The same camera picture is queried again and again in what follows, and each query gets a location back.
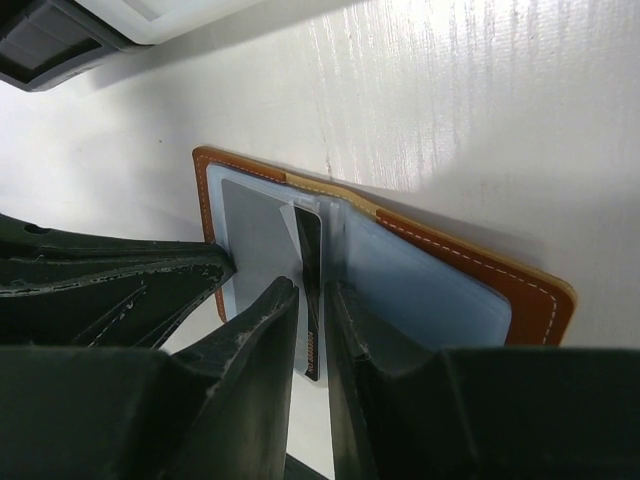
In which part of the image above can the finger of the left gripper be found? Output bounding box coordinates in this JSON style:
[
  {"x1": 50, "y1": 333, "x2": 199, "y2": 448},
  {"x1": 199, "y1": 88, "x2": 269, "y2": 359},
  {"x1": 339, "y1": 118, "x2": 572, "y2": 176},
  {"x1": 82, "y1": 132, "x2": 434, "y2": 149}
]
[{"x1": 1, "y1": 215, "x2": 235, "y2": 349}]

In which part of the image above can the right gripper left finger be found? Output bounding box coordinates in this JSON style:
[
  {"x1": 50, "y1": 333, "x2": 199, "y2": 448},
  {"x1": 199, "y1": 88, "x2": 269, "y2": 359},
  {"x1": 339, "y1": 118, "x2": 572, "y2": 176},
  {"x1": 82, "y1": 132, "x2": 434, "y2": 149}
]
[{"x1": 1, "y1": 277, "x2": 299, "y2": 479}]

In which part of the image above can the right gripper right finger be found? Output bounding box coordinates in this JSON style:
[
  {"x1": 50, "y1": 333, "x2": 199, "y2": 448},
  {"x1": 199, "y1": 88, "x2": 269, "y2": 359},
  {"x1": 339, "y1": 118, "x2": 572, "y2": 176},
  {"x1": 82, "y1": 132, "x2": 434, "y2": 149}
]
[{"x1": 325, "y1": 282, "x2": 639, "y2": 479}]

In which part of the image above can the brown leather card holder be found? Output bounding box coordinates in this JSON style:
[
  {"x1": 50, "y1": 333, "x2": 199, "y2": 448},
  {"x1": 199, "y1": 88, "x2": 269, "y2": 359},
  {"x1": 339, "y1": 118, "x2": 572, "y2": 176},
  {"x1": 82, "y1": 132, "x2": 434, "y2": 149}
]
[{"x1": 192, "y1": 145, "x2": 576, "y2": 349}]

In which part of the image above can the dark card pocket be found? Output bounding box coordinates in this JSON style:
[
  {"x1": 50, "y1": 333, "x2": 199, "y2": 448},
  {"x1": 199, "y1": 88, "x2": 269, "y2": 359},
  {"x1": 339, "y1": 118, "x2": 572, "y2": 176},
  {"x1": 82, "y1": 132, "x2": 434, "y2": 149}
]
[{"x1": 221, "y1": 179, "x2": 322, "y2": 381}]

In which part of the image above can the black white three-bin tray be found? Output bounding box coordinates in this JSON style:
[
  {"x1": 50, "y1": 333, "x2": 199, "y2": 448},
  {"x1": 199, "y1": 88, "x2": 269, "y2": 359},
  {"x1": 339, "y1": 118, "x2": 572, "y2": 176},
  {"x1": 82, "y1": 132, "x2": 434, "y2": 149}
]
[{"x1": 1, "y1": 0, "x2": 254, "y2": 92}]

